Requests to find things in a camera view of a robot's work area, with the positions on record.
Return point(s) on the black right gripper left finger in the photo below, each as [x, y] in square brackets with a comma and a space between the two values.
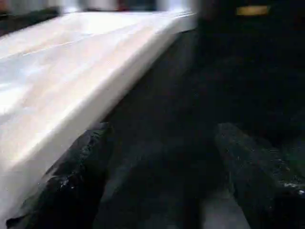
[66, 186]

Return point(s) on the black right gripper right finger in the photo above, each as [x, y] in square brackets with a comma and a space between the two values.
[262, 181]

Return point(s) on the white plastic table top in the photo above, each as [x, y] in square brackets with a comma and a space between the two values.
[71, 76]

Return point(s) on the black mat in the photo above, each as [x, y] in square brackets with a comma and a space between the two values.
[200, 119]

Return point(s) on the large black furniture piece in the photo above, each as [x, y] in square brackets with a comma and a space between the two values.
[248, 14]

